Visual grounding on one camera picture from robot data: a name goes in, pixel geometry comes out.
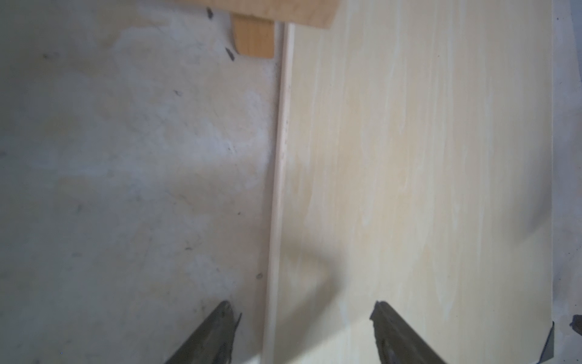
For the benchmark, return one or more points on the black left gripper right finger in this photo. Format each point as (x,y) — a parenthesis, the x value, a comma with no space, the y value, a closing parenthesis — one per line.
(396,340)

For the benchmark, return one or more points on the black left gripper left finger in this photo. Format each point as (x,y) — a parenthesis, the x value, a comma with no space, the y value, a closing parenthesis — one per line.
(212,342)

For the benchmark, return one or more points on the wooden easel on left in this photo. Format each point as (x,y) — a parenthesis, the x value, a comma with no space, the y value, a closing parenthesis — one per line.
(253,21)

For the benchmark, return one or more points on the left light wooden board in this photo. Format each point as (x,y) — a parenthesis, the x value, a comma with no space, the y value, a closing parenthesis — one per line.
(415,169)

